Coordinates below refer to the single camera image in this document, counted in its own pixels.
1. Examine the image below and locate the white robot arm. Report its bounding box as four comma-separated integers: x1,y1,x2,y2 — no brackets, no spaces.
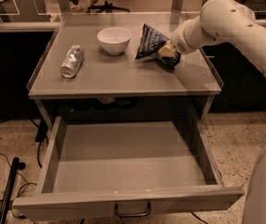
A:
166,0,266,224

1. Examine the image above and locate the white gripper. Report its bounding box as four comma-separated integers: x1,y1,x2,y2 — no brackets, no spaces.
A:
158,17,205,59

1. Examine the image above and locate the grey open drawer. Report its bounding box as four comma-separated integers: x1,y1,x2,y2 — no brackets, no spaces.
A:
13,118,244,221

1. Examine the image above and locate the white ceramic bowl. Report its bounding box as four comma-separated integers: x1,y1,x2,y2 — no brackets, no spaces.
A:
97,27,132,55

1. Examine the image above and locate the crushed clear plastic bottle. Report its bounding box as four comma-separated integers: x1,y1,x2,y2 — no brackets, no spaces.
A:
60,45,85,78

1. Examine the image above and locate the blue chip bag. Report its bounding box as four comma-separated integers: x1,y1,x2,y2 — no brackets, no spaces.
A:
135,24,180,69

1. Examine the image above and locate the black metal drawer handle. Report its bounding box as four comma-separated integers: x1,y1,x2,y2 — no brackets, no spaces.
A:
114,202,151,218

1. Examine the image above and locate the black pole on floor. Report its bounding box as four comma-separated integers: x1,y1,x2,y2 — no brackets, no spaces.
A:
0,157,25,224

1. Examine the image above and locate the black floor cable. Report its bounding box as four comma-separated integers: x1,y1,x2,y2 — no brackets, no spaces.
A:
0,119,49,219

